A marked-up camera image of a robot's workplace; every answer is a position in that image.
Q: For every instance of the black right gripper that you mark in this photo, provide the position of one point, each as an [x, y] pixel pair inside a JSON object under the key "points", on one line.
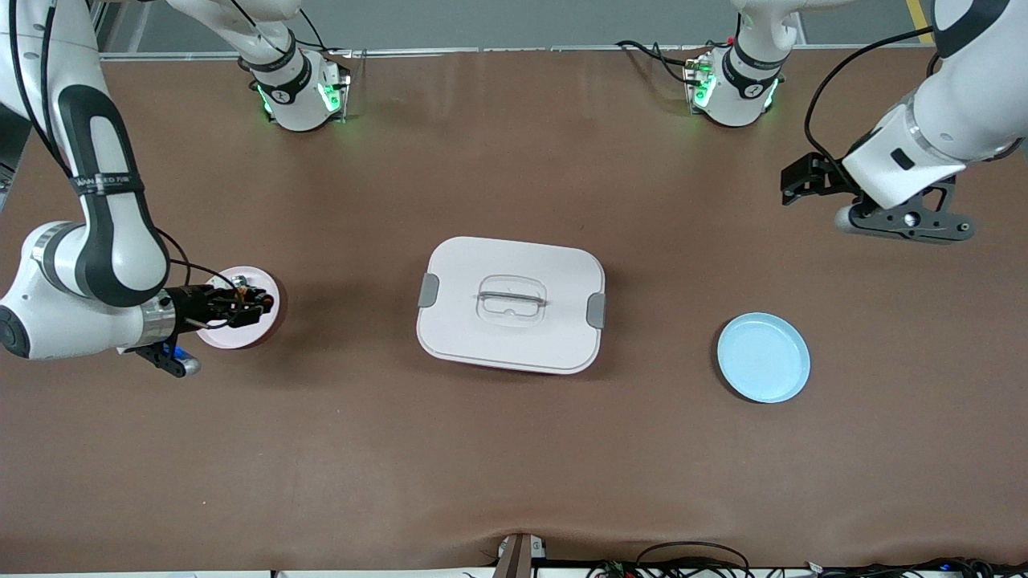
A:
{"points": [[191, 303]]}

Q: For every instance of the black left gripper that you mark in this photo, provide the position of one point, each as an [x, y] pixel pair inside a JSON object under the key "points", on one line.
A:
{"points": [[828, 181]]}

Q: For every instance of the orange push button switch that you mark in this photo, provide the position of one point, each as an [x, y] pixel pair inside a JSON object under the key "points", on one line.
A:
{"points": [[243, 302]]}

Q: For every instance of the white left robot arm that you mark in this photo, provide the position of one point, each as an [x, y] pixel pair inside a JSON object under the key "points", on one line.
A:
{"points": [[948, 120]]}

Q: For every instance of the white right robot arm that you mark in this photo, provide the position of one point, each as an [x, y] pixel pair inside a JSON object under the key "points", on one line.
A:
{"points": [[112, 249]]}

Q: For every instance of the white lidded storage box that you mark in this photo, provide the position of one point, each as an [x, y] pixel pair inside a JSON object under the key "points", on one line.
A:
{"points": [[514, 337]]}

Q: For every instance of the silver small part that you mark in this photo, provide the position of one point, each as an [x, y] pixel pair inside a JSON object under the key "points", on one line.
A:
{"points": [[238, 281]]}

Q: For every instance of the pink round plate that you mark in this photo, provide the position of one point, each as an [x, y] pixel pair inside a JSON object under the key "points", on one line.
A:
{"points": [[241, 337]]}

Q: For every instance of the light blue round plate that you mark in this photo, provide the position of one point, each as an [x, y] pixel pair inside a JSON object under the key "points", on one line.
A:
{"points": [[763, 357]]}

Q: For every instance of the brown table cover mat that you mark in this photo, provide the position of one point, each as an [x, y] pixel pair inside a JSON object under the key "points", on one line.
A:
{"points": [[482, 457]]}

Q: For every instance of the aluminium frame post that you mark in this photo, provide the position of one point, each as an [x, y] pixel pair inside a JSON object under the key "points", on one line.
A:
{"points": [[108, 28]]}

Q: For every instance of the aluminium table edge rail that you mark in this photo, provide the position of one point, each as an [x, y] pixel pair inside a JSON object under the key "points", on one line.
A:
{"points": [[450, 50]]}

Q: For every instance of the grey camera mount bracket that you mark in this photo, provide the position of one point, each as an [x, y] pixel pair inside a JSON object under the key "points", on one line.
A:
{"points": [[518, 558]]}

